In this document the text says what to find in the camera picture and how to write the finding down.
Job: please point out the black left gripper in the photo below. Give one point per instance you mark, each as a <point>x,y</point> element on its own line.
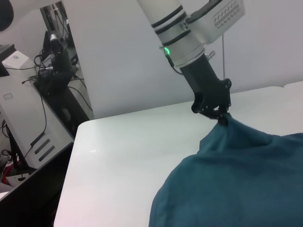
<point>208,89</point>

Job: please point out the teal blue shirt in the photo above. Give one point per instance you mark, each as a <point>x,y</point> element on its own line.
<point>232,179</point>

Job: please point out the silver cylinder gripper connector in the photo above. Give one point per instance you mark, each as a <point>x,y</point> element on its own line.
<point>210,55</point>

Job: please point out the white equipment cabinet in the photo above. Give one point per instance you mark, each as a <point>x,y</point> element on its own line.
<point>21,106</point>

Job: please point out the black flat panel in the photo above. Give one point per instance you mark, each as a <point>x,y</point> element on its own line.
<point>30,198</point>

